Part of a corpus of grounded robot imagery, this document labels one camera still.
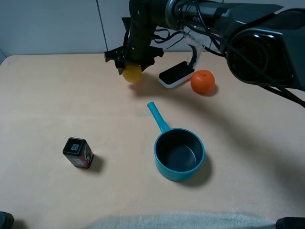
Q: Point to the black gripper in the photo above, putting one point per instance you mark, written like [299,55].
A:
[136,48]

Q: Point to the yellow mango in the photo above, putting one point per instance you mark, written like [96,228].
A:
[132,73]

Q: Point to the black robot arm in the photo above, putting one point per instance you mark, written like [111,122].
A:
[261,42]

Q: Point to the black object bottom left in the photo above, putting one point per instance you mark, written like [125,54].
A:
[6,220]

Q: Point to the black object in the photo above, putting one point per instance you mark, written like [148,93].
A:
[6,220]
[290,223]

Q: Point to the black object bottom right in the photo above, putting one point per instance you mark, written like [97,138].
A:
[290,223]

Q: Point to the black and white eraser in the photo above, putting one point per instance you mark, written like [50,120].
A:
[176,75]

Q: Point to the orange tangerine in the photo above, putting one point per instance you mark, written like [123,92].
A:
[202,81]

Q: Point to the black rectangular tin box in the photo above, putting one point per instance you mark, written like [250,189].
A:
[78,152]

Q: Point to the grey cloth at table edge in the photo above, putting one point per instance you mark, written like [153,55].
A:
[183,220]

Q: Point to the teal saucepan with handle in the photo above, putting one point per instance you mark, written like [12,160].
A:
[178,152]

